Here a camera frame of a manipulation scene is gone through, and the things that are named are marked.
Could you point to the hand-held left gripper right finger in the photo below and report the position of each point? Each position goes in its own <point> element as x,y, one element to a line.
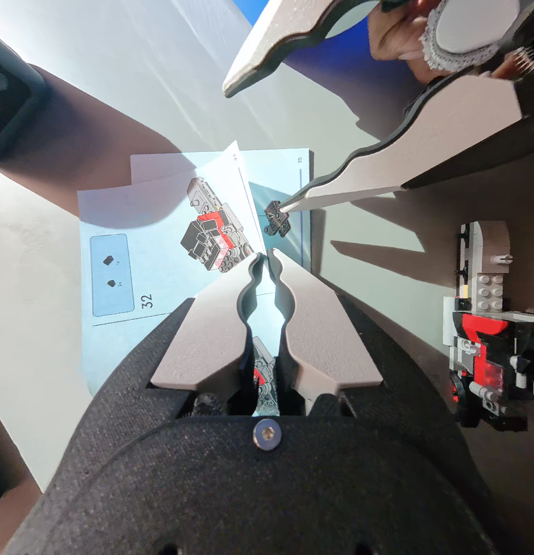
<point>332,342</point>

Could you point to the toy brick truck model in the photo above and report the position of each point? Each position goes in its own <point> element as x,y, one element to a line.
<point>484,347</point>

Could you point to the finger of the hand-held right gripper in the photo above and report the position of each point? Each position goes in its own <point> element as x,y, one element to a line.
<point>284,21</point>
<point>445,138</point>

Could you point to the light blue instruction booklet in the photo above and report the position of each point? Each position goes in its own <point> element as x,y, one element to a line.
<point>119,208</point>

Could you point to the person's right hand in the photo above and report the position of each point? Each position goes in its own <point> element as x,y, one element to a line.
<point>393,34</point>

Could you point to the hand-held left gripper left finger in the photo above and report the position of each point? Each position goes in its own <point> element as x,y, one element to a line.
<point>202,338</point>

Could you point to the blue plastic bin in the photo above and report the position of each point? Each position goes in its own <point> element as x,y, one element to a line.
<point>327,56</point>

